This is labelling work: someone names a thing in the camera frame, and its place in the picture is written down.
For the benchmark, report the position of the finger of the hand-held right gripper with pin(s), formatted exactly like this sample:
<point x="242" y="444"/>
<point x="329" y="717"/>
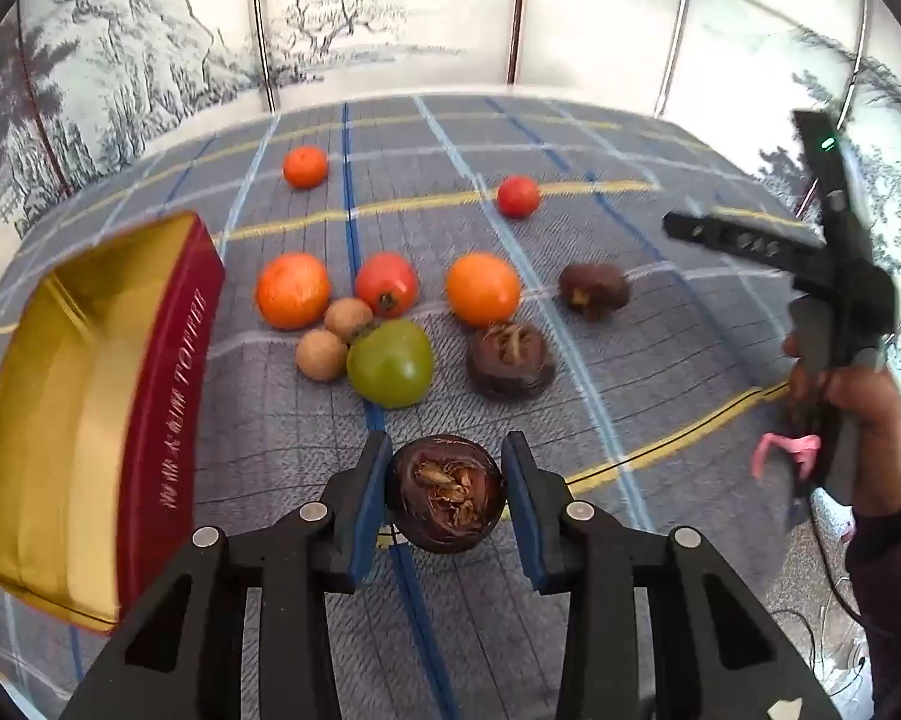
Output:
<point x="743" y="240"/>

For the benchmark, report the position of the person's right forearm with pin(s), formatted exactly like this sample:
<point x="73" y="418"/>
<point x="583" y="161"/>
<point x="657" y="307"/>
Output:
<point x="897" y="585"/>

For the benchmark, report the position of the dark purple mangosteen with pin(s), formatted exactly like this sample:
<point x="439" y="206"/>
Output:
<point x="510" y="360"/>
<point x="446" y="495"/>
<point x="593" y="291"/>

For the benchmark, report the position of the small orange tangerine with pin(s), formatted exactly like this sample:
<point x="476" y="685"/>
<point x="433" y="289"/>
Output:
<point x="305" y="167"/>

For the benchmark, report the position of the pink ribbon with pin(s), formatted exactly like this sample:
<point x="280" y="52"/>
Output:
<point x="799" y="446"/>

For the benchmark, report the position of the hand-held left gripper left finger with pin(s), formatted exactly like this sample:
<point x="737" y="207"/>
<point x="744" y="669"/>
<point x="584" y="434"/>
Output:
<point x="371" y="495"/>

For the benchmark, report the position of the large red tomato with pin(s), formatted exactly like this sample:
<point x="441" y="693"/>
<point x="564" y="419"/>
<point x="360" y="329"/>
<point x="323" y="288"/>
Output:
<point x="387" y="283"/>

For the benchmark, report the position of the red tin box gold interior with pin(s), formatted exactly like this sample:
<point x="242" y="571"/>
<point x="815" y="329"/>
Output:
<point x="60" y="420"/>

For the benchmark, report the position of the landscape painted folding screen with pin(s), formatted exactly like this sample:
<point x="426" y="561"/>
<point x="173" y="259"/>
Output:
<point x="420" y="7"/>

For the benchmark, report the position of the brown longan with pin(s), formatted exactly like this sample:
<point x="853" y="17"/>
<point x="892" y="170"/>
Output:
<point x="321" y="354"/>
<point x="349" y="317"/>

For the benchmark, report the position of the small red tomato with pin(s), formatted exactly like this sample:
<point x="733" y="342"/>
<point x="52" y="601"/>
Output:
<point x="518" y="196"/>

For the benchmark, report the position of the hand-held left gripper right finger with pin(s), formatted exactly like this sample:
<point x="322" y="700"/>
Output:
<point x="521" y="510"/>

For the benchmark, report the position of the medium orange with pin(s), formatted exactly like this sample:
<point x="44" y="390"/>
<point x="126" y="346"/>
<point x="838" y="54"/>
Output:
<point x="484" y="289"/>

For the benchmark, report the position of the person's right hand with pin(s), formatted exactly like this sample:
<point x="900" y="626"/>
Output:
<point x="878" y="427"/>

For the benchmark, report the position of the green tomato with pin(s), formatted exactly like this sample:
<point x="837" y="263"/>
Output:
<point x="389" y="363"/>

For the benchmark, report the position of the large orange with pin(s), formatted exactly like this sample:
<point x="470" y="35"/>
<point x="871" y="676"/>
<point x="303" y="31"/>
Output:
<point x="293" y="291"/>

